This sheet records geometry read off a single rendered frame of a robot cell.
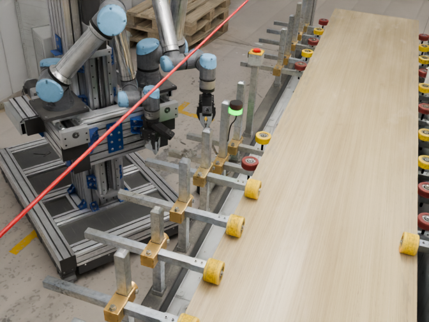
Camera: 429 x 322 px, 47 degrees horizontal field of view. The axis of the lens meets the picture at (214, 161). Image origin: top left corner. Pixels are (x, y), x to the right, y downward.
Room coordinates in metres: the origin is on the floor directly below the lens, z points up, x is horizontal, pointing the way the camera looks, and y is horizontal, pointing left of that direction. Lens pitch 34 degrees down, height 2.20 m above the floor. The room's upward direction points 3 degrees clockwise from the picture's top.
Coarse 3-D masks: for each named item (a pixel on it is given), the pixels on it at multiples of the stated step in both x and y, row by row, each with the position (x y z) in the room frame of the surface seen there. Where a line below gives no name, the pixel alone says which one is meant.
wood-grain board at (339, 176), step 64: (320, 64) 3.15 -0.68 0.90; (384, 64) 3.21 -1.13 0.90; (320, 128) 2.27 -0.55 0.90; (384, 128) 2.31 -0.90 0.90; (320, 192) 1.72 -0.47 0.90; (384, 192) 1.74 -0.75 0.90; (256, 256) 1.31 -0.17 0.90; (320, 256) 1.33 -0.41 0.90; (384, 256) 1.35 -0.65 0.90; (256, 320) 1.02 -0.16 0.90; (320, 320) 1.04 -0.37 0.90; (384, 320) 1.05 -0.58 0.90
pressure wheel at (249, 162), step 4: (248, 156) 1.96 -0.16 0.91; (244, 160) 1.92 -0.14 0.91; (248, 160) 1.92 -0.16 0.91; (252, 160) 1.93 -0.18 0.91; (256, 160) 1.93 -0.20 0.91; (244, 164) 1.90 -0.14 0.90; (248, 164) 1.89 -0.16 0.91; (252, 164) 1.89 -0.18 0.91; (256, 164) 1.90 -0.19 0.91; (244, 168) 1.90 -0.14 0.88; (248, 168) 1.89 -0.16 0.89; (252, 168) 1.89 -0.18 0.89; (248, 176) 1.92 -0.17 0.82
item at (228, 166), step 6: (174, 150) 2.05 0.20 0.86; (174, 156) 2.02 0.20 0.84; (180, 156) 2.02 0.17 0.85; (198, 156) 2.01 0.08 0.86; (198, 162) 1.99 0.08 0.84; (228, 162) 1.97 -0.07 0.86; (228, 168) 1.94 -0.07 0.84; (234, 168) 1.93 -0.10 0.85; (240, 168) 1.92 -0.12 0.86; (246, 174) 1.91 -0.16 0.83; (252, 174) 1.90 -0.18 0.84
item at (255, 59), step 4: (252, 52) 2.47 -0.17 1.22; (256, 52) 2.47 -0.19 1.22; (260, 52) 2.48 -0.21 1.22; (248, 56) 2.47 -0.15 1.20; (252, 56) 2.47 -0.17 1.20; (256, 56) 2.46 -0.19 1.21; (260, 56) 2.45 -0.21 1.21; (248, 60) 2.47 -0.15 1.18; (252, 60) 2.46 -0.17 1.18; (256, 60) 2.46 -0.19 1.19; (260, 60) 2.45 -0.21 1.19; (248, 64) 2.47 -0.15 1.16; (252, 64) 2.46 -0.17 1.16; (256, 64) 2.46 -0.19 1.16; (260, 64) 2.46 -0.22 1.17
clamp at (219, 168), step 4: (228, 156) 2.01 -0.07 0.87; (216, 160) 1.96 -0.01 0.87; (220, 160) 1.96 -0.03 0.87; (224, 160) 1.97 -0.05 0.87; (228, 160) 2.02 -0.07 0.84; (220, 164) 1.93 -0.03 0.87; (216, 168) 1.92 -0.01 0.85; (220, 168) 1.92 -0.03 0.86; (216, 172) 1.92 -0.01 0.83; (220, 172) 1.92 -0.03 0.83
